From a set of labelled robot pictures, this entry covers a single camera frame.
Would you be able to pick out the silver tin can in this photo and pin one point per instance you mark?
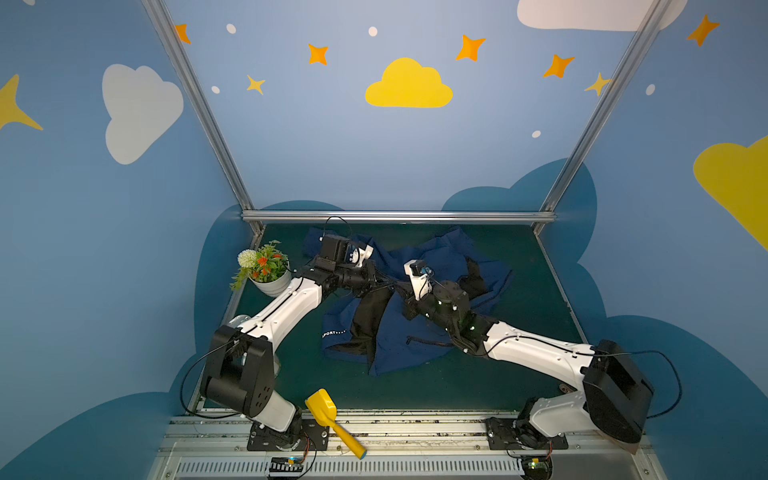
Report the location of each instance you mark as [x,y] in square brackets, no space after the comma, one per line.
[238,321]

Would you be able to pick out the aluminium frame post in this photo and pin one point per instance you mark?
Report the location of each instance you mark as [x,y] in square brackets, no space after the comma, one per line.
[165,28]
[638,47]

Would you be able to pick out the circuit board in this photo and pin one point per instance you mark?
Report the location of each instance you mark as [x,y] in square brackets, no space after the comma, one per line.
[536,468]
[285,467]

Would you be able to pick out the left circuit board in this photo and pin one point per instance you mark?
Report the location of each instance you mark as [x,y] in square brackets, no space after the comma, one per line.
[285,467]

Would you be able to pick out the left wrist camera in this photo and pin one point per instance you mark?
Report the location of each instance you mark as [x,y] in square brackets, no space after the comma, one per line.
[337,251]

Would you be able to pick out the aluminium frame left post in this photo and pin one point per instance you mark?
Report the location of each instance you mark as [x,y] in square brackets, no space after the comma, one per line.
[165,28]

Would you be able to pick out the potted flower plant white pot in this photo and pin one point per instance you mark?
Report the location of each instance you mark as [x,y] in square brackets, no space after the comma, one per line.
[267,267]

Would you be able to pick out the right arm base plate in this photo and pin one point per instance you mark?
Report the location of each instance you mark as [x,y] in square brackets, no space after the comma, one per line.
[511,434]

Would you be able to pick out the navy blue zip jacket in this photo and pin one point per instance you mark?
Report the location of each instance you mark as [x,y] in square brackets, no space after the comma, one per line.
[374,331]

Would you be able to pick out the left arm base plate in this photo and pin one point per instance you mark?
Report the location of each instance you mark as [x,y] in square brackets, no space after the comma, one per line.
[302,434]

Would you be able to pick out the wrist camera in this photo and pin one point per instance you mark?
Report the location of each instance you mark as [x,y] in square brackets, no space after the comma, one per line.
[419,274]
[337,251]

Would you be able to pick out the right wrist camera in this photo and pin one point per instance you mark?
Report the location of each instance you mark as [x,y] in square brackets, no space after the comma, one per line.
[419,274]

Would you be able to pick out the aluminium frame right post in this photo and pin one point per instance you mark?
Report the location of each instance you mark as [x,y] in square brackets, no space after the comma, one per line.
[638,47]

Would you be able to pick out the right circuit board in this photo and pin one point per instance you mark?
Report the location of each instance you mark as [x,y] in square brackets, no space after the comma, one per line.
[536,468]

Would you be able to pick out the yellow toy shovel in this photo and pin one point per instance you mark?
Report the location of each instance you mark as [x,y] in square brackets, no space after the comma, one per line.
[324,411]

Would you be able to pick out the front aluminium rail base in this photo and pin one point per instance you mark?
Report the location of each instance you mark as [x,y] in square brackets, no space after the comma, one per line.
[401,444]

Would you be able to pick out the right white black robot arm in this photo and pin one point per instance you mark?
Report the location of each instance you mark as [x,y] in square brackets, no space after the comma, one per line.
[609,394]

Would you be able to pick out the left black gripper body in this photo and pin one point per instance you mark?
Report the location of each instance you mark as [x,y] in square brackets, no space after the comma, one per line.
[372,279]

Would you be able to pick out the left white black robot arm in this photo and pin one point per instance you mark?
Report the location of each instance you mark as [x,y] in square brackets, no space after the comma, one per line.
[240,370]

